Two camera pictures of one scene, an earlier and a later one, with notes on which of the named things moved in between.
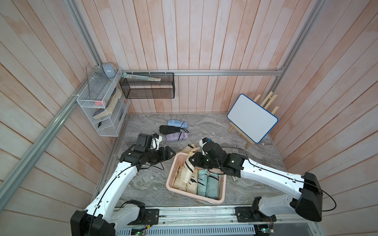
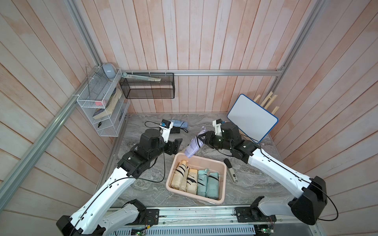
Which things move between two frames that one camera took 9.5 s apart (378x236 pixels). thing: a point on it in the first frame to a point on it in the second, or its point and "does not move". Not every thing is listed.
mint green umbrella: [213, 185] does not move
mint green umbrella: [202, 182] does not move
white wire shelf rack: [106, 99] does not move
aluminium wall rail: [132, 72] does not move
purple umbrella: [176, 136] to [195, 144]
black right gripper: [197, 162] to [209, 138]
